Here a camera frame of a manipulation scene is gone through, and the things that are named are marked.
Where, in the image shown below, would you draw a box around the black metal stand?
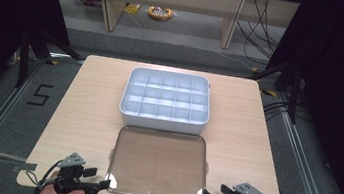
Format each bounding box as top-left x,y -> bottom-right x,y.
12,26 -> 89,97
242,56 -> 305,126

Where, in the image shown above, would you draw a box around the yellow flat packet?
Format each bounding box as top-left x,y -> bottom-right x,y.
123,2 -> 143,16

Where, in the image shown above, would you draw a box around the orange coiled cable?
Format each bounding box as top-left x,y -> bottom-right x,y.
145,4 -> 176,23

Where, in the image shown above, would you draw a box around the white divided storage box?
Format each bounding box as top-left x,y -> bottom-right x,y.
117,65 -> 216,137

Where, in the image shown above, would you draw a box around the bundle of black cables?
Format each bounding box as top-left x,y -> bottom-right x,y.
231,0 -> 292,63

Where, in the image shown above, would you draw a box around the transparent plastic box lid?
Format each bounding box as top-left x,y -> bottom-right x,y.
103,123 -> 214,194

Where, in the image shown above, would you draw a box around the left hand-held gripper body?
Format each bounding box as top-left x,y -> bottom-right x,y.
51,150 -> 97,194

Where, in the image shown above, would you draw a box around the black floor cables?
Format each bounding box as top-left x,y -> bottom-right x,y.
259,98 -> 292,125

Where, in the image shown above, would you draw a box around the grey tape strip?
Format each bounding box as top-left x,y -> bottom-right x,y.
11,160 -> 39,177

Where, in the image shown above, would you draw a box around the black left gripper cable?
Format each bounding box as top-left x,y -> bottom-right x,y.
22,155 -> 65,194

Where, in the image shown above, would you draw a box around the beige wooden shelf unit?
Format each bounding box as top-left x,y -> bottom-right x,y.
41,0 -> 302,59

